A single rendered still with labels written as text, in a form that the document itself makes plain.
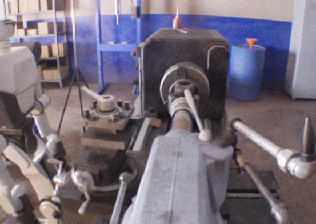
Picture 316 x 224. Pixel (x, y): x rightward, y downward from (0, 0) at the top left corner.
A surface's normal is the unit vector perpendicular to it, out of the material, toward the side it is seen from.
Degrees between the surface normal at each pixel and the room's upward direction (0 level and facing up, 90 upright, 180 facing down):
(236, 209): 0
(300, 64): 90
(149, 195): 0
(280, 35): 90
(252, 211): 0
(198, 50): 90
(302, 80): 90
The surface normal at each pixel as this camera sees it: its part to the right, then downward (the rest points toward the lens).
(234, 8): -0.13, 0.37
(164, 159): 0.00, -0.93
